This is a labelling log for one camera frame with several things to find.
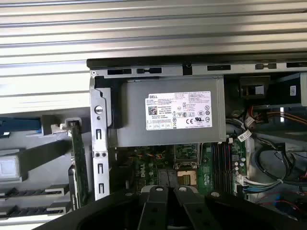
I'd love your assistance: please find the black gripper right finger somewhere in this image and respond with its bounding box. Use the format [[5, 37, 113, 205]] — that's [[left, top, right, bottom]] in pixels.
[[168, 169, 223, 230]]

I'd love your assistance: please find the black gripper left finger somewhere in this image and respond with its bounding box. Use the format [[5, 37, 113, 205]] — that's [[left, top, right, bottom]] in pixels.
[[137, 169, 169, 230]]

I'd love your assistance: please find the dark RAM stick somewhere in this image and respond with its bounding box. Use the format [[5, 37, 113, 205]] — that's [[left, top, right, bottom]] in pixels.
[[0, 189, 52, 196], [0, 207, 52, 216]]

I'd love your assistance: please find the black RAM slot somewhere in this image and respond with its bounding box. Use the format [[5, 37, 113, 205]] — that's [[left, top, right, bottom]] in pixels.
[[228, 142, 235, 192], [212, 142, 218, 192], [223, 142, 229, 192], [217, 142, 224, 192]]

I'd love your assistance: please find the CPU socket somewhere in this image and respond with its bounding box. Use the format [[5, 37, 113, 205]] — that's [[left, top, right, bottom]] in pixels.
[[176, 169, 199, 186]]

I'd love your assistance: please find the green motherboard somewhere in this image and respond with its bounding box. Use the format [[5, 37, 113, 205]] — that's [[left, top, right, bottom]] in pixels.
[[109, 138, 248, 196]]

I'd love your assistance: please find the metal socket cover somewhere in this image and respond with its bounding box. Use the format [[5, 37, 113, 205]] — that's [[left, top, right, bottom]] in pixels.
[[173, 143, 201, 168]]

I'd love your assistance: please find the black PC case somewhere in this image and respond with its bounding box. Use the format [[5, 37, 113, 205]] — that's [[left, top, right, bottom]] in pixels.
[[86, 58, 307, 216]]

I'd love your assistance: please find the green graphics card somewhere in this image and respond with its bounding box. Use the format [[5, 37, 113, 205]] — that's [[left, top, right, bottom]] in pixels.
[[64, 117, 90, 211]]

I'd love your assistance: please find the grey power supply unit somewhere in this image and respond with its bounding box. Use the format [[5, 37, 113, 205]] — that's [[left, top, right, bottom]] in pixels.
[[107, 76, 227, 147]]

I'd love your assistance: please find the metal disk bay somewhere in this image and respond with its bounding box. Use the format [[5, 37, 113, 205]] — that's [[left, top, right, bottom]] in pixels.
[[239, 71, 307, 108]]

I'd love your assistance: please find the silver CPU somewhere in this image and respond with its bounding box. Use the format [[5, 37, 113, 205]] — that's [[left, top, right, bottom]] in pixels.
[[0, 157, 20, 179]]

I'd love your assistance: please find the hard disk in blue carrier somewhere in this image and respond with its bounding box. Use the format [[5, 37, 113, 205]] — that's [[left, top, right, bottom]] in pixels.
[[0, 116, 43, 138]]

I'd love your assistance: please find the black cable bundle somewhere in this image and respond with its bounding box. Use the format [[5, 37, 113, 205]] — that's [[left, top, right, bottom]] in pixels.
[[254, 142, 307, 185]]

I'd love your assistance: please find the thin orange wire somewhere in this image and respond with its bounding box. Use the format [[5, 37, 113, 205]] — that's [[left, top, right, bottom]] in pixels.
[[248, 105, 307, 125]]

